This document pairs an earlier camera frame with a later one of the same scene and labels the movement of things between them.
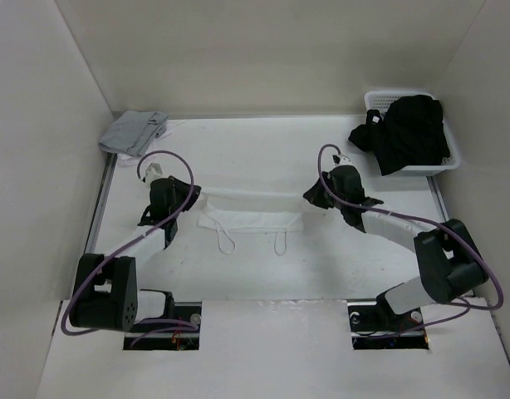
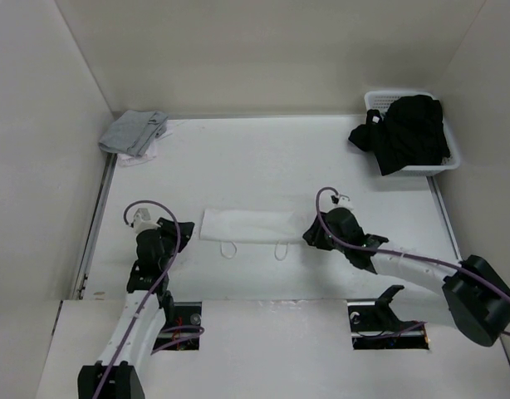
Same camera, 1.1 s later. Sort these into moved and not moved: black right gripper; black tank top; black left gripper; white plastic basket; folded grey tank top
Moved: black right gripper; black left gripper
Not moved: white plastic basket; folded grey tank top; black tank top
